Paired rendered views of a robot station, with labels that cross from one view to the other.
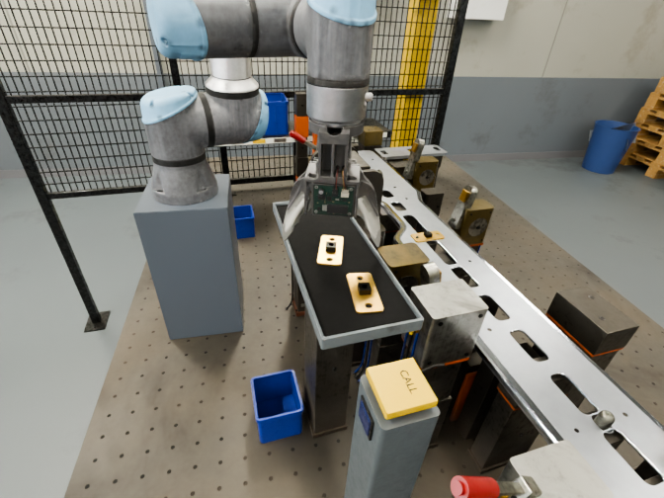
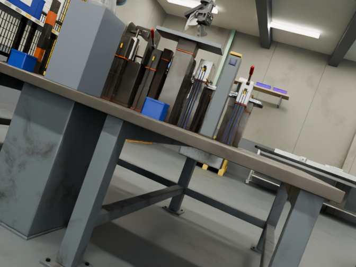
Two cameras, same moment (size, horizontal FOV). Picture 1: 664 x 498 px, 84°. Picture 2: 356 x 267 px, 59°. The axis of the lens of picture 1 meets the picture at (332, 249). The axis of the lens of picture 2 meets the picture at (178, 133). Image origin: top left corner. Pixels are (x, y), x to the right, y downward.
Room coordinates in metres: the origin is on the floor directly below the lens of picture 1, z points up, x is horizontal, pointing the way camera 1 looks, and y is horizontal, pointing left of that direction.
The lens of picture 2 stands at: (-0.47, 1.42, 0.73)
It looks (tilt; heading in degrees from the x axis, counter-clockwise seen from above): 2 degrees down; 301
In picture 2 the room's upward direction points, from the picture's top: 20 degrees clockwise
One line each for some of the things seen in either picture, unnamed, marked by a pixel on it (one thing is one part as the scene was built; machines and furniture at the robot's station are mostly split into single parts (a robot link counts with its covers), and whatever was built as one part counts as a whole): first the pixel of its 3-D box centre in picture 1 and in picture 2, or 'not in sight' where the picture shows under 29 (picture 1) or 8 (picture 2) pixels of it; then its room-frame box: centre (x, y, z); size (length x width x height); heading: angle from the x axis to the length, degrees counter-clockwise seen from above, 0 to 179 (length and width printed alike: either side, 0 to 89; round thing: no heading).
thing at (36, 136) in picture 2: not in sight; (47, 158); (0.82, 0.36, 0.33); 0.31 x 0.31 x 0.66; 13
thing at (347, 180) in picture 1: (334, 166); (204, 12); (0.48, 0.00, 1.32); 0.09 x 0.08 x 0.12; 178
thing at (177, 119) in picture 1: (176, 121); not in sight; (0.82, 0.36, 1.27); 0.13 x 0.12 x 0.14; 121
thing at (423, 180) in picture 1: (419, 203); not in sight; (1.29, -0.33, 0.87); 0.12 x 0.07 x 0.35; 108
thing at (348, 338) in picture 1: (332, 253); (190, 41); (0.50, 0.00, 1.16); 0.37 x 0.14 x 0.02; 18
